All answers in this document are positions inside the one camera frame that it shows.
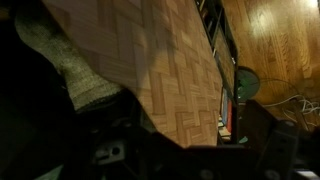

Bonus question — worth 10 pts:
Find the green round floor fan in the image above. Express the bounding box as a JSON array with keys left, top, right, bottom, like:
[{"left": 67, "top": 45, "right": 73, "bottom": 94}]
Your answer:
[{"left": 235, "top": 65, "right": 262, "bottom": 102}]

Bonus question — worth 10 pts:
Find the thin blue book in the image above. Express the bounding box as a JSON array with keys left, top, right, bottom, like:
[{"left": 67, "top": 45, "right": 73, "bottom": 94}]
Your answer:
[{"left": 220, "top": 96, "right": 229, "bottom": 128}]

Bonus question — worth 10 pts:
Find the black cube shelf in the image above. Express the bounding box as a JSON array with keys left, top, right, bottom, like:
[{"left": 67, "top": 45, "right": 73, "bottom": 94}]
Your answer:
[{"left": 0, "top": 0, "right": 241, "bottom": 158}]

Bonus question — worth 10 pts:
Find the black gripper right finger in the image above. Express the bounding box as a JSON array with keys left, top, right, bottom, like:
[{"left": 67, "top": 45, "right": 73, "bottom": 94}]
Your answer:
[{"left": 237, "top": 99, "right": 279, "bottom": 145}]

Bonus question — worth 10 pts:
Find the short woven bamboo basket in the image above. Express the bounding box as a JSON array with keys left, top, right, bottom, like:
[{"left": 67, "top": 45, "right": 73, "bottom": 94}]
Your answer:
[{"left": 213, "top": 29, "right": 236, "bottom": 96}]

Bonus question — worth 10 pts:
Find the thin red book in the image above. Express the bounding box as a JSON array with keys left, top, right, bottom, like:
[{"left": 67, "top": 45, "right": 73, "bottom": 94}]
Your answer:
[{"left": 226, "top": 98, "right": 234, "bottom": 133}]

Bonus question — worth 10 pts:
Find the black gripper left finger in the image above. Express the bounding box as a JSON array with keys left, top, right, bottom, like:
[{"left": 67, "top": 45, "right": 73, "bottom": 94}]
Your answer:
[{"left": 116, "top": 94, "right": 159, "bottom": 145}]

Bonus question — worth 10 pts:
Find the white cable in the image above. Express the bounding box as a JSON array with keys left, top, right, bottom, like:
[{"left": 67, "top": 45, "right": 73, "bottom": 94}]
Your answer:
[
  {"left": 298, "top": 98, "right": 320, "bottom": 128},
  {"left": 262, "top": 94, "right": 309, "bottom": 109}
]

